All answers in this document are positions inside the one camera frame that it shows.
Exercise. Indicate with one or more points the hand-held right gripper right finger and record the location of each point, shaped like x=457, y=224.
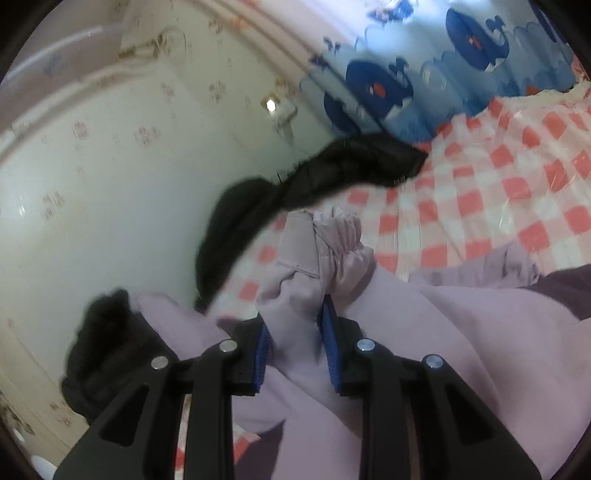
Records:
x=330, y=350

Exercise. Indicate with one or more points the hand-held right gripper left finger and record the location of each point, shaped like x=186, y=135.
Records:
x=260, y=357

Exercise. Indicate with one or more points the lilac and purple jacket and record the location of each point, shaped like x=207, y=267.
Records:
x=415, y=332

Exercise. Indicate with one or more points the black cloth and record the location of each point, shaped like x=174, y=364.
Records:
x=106, y=350

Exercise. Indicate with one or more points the black fuzzy garment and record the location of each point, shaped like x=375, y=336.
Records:
x=332, y=170

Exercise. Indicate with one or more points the pink checkered bed sheet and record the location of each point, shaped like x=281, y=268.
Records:
x=508, y=184

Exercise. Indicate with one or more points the whale print curtain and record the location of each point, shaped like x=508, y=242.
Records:
x=415, y=69

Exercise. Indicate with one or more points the white wall socket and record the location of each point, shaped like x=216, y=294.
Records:
x=277, y=110

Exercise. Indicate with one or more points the wall hook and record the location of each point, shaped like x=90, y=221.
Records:
x=152, y=44

